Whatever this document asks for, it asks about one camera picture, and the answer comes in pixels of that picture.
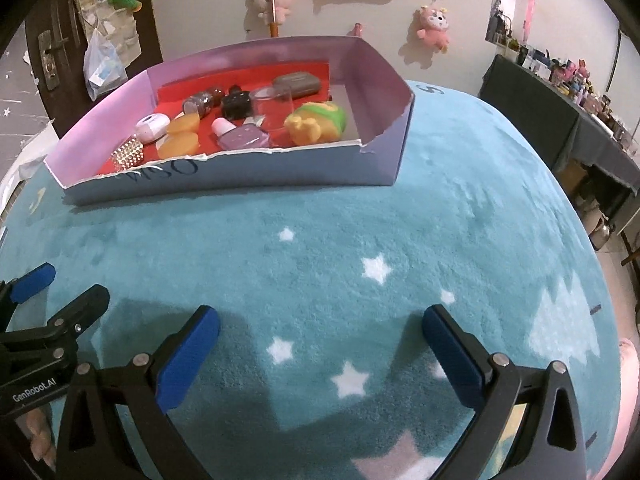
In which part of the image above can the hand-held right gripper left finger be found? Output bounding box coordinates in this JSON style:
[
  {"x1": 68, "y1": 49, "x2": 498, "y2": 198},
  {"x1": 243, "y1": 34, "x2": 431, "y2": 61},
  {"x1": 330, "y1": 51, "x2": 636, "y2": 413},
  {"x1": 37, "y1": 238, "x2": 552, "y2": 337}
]
[{"x1": 55, "y1": 305, "x2": 222, "y2": 480}]

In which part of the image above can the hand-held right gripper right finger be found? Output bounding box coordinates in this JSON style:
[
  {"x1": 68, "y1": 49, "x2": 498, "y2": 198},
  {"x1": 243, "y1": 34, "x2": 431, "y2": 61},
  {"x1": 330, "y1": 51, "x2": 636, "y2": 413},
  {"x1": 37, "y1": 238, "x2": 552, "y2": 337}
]
[{"x1": 422, "y1": 304, "x2": 588, "y2": 480}]

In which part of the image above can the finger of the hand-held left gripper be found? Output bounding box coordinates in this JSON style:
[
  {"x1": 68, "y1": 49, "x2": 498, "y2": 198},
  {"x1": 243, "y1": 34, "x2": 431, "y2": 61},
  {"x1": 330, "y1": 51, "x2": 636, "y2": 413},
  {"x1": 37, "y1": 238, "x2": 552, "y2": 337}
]
[
  {"x1": 47, "y1": 284, "x2": 111, "y2": 337},
  {"x1": 0, "y1": 262, "x2": 56, "y2": 331}
]

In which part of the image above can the gold studded cylinder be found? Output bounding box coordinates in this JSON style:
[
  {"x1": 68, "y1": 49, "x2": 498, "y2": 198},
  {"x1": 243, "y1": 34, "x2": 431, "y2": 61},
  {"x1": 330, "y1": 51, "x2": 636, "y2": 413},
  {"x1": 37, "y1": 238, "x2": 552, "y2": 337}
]
[{"x1": 111, "y1": 137, "x2": 146, "y2": 170}]

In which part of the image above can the amber soap piece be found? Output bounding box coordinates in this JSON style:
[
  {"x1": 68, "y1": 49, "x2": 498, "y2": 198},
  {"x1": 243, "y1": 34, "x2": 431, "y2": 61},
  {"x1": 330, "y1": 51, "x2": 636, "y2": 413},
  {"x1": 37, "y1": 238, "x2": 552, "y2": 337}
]
[
  {"x1": 165, "y1": 112, "x2": 201, "y2": 134},
  {"x1": 156, "y1": 132, "x2": 199, "y2": 158}
]

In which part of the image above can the pink round case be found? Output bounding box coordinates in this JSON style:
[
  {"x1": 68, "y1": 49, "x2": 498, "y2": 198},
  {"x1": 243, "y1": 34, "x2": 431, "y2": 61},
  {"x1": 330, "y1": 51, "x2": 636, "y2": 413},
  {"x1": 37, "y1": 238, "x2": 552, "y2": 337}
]
[{"x1": 136, "y1": 114, "x2": 171, "y2": 143}]

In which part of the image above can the purple cardboard box red lining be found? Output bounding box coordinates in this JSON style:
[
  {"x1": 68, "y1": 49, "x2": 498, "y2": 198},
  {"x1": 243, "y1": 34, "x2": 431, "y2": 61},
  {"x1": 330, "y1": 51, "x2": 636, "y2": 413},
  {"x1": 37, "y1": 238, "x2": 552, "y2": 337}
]
[{"x1": 44, "y1": 35, "x2": 416, "y2": 206}]

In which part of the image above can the pink nail polish bottle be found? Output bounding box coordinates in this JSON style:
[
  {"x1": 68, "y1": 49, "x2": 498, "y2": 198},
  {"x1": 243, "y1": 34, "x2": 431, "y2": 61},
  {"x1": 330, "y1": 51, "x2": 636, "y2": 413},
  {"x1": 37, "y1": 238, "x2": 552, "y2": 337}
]
[{"x1": 211, "y1": 117, "x2": 271, "y2": 150}]

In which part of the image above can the glitter jar red lid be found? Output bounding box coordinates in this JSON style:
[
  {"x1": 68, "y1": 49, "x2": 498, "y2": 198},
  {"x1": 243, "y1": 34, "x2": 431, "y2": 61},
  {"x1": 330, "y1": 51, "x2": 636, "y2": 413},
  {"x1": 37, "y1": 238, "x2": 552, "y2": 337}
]
[{"x1": 182, "y1": 87, "x2": 226, "y2": 117}]

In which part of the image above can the black nail polish bottle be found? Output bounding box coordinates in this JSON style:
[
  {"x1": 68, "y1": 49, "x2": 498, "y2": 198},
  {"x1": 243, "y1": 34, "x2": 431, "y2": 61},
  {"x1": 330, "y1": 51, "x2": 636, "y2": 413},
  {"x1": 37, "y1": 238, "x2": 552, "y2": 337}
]
[{"x1": 221, "y1": 85, "x2": 252, "y2": 118}]

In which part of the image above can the yellow green duck toy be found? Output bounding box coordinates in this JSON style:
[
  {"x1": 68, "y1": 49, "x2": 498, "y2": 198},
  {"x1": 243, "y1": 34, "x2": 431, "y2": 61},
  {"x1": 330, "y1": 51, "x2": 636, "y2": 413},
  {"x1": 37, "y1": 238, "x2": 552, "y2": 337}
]
[{"x1": 283, "y1": 101, "x2": 348, "y2": 147}]

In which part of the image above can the clear glass cup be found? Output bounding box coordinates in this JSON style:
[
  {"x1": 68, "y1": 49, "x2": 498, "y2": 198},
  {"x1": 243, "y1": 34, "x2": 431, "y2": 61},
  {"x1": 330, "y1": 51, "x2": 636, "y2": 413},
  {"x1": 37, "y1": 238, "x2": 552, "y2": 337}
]
[{"x1": 248, "y1": 83, "x2": 293, "y2": 131}]

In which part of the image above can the grey-brown compact case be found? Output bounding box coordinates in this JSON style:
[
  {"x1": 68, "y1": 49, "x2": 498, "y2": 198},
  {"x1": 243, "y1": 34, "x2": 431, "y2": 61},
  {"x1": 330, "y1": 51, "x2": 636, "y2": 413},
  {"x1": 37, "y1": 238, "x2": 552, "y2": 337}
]
[{"x1": 272, "y1": 72, "x2": 321, "y2": 97}]

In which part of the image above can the person's left hand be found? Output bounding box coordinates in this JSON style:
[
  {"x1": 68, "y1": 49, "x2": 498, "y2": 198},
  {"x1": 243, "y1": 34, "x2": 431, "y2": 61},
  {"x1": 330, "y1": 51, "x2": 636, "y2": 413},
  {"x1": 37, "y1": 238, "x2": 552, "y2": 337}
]
[{"x1": 20, "y1": 407, "x2": 57, "y2": 468}]

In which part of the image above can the white plastic sheet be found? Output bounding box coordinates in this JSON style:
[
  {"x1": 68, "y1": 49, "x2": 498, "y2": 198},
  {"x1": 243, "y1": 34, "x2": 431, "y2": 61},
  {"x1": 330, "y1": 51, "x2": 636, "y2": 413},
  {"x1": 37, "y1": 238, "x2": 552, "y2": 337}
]
[{"x1": 0, "y1": 120, "x2": 61, "y2": 196}]

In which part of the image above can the dark brown door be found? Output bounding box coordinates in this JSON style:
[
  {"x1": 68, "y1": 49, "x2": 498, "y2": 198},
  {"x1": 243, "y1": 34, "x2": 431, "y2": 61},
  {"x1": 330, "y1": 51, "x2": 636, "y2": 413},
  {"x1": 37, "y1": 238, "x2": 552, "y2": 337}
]
[{"x1": 22, "y1": 0, "x2": 163, "y2": 136}]

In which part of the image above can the teal star print blanket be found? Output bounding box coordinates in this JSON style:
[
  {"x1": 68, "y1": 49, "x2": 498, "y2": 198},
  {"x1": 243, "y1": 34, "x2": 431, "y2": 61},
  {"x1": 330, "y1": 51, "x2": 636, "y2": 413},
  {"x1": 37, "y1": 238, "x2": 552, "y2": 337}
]
[{"x1": 0, "y1": 80, "x2": 621, "y2": 480}]

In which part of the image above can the pink cloth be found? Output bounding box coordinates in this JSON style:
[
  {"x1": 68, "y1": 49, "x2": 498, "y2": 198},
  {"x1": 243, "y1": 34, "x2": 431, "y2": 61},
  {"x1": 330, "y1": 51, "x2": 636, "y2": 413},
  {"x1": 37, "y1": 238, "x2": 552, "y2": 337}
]
[{"x1": 595, "y1": 337, "x2": 640, "y2": 476}]

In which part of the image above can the grey star pattern curtain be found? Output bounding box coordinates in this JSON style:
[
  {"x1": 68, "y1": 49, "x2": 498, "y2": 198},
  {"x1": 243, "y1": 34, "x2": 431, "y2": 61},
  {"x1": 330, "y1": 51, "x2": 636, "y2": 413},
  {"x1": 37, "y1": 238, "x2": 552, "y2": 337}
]
[{"x1": 0, "y1": 35, "x2": 51, "y2": 171}]

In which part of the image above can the metal kettle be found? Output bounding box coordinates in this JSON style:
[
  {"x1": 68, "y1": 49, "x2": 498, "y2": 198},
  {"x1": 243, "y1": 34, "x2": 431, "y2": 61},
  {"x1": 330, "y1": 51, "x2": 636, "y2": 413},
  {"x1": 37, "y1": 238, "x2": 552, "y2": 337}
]
[{"x1": 592, "y1": 217, "x2": 616, "y2": 251}]

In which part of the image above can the clear plastic bag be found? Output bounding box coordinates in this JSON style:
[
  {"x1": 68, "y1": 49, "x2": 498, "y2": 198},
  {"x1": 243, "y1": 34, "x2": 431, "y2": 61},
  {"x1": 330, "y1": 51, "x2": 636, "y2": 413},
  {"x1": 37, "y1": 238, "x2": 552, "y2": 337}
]
[{"x1": 82, "y1": 27, "x2": 128, "y2": 102}]

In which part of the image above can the table with dark cloth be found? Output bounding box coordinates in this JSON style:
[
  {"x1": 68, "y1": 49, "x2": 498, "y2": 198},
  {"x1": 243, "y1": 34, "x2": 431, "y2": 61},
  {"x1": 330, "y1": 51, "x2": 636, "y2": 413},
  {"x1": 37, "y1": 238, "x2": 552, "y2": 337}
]
[{"x1": 479, "y1": 54, "x2": 640, "y2": 233}]

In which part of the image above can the clear hanging pocket organizer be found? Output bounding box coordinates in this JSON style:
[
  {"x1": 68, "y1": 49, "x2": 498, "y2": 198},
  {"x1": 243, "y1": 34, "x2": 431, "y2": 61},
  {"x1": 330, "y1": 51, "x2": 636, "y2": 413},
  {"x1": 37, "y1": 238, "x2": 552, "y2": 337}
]
[{"x1": 72, "y1": 0, "x2": 143, "y2": 61}]

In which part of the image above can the row of cosmetic bottles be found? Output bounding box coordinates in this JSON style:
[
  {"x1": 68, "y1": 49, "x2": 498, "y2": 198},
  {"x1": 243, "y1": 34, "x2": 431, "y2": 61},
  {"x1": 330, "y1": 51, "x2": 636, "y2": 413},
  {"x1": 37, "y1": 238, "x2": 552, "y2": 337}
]
[{"x1": 515, "y1": 42, "x2": 640, "y2": 156}]

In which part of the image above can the pink plush white face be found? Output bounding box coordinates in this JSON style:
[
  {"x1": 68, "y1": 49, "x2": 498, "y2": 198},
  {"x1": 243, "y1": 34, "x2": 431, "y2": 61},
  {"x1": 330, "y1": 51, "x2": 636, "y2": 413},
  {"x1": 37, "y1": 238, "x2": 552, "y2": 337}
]
[{"x1": 415, "y1": 6, "x2": 451, "y2": 53}]

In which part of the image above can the pink pig plush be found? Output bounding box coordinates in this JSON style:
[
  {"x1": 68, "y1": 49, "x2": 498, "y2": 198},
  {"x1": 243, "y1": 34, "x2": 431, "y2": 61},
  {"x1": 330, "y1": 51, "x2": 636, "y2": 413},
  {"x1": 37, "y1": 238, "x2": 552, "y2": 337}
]
[{"x1": 248, "y1": 0, "x2": 293, "y2": 25}]

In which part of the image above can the metal door handle plate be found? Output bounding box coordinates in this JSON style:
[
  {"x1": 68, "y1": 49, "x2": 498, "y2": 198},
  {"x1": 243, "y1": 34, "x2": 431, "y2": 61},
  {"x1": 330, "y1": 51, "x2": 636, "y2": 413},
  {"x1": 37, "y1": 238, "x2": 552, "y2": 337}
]
[{"x1": 38, "y1": 30, "x2": 71, "y2": 92}]

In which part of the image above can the black wall cable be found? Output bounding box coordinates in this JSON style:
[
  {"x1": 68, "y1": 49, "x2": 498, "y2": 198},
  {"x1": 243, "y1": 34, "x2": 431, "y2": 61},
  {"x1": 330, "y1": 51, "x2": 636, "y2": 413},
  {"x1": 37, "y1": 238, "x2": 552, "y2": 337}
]
[{"x1": 607, "y1": 25, "x2": 624, "y2": 96}]

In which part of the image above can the wall mirror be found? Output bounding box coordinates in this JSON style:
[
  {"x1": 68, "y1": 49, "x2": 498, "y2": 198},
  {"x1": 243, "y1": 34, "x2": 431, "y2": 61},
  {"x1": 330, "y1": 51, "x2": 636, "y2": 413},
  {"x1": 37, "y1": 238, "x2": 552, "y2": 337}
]
[{"x1": 485, "y1": 0, "x2": 540, "y2": 46}]

